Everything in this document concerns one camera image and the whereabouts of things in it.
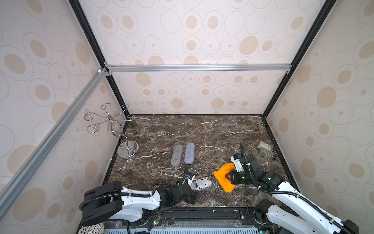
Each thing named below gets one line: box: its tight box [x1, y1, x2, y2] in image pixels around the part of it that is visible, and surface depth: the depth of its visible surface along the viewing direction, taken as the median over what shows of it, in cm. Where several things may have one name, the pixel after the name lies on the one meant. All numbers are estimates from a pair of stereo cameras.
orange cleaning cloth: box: [213, 162, 236, 193], surface depth 78 cm
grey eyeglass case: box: [170, 144, 184, 168], surface depth 94 cm
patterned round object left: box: [77, 222, 106, 234], surface depth 70 cm
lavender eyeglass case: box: [184, 142, 195, 165], surface depth 96 cm
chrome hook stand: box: [83, 102, 139, 160], surface depth 81 cm
